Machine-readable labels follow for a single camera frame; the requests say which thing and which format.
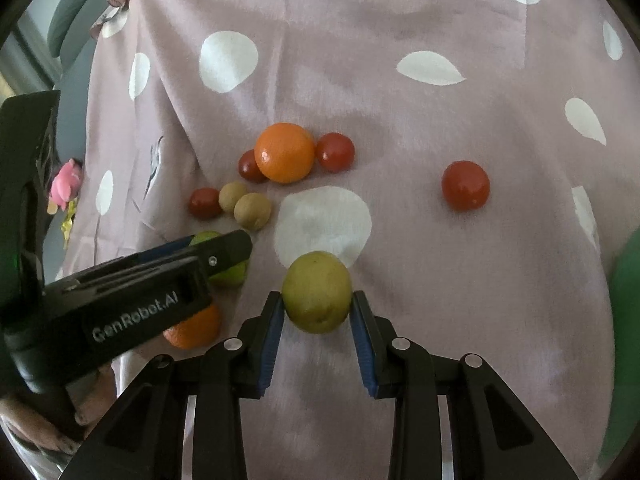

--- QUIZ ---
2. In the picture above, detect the lone cherry tomato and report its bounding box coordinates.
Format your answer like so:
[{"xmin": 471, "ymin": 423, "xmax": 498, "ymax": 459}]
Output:
[{"xmin": 442, "ymin": 160, "xmax": 490, "ymax": 211}]

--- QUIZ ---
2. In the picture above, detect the brown longan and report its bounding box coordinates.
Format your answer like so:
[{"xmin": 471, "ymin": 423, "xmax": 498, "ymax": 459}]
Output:
[
  {"xmin": 218, "ymin": 181, "xmax": 248, "ymax": 214},
  {"xmin": 233, "ymin": 193, "xmax": 272, "ymax": 231}
]

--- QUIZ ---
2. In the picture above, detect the yellow-green lemon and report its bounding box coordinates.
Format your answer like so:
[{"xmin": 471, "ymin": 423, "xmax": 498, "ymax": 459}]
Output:
[{"xmin": 281, "ymin": 252, "xmax": 352, "ymax": 334}]

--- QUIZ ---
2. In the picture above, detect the pink polka dot cloth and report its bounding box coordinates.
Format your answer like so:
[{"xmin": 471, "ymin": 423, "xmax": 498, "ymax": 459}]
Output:
[{"xmin": 60, "ymin": 0, "xmax": 640, "ymax": 480}]

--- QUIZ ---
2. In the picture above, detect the orange mandarin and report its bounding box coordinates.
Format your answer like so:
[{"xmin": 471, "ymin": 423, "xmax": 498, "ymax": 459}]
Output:
[
  {"xmin": 254, "ymin": 122, "xmax": 316, "ymax": 184},
  {"xmin": 163, "ymin": 304, "xmax": 222, "ymax": 350}
]

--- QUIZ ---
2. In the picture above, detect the left human hand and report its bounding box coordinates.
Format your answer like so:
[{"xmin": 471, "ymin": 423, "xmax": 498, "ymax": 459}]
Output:
[{"xmin": 0, "ymin": 364, "xmax": 120, "ymax": 456}]

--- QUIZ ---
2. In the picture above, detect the brown longan right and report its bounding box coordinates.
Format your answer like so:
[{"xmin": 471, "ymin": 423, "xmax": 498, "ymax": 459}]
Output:
[{"xmin": 233, "ymin": 193, "xmax": 272, "ymax": 231}]

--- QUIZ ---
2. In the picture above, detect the brown longan left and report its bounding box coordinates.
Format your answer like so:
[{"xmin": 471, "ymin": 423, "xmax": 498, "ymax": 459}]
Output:
[{"xmin": 218, "ymin": 181, "xmax": 248, "ymax": 214}]

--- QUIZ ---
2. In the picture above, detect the green plastic bowl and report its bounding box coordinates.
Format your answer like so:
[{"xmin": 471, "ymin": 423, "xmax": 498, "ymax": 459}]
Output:
[{"xmin": 598, "ymin": 230, "xmax": 639, "ymax": 468}]

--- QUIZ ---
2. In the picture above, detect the green lime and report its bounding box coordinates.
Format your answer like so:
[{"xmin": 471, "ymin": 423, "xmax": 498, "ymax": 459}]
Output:
[{"xmin": 190, "ymin": 231, "xmax": 250, "ymax": 288}]

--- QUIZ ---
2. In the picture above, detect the pink plush toy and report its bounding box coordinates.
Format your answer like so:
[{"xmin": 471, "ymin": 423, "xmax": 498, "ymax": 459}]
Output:
[{"xmin": 47, "ymin": 158, "xmax": 84, "ymax": 214}]

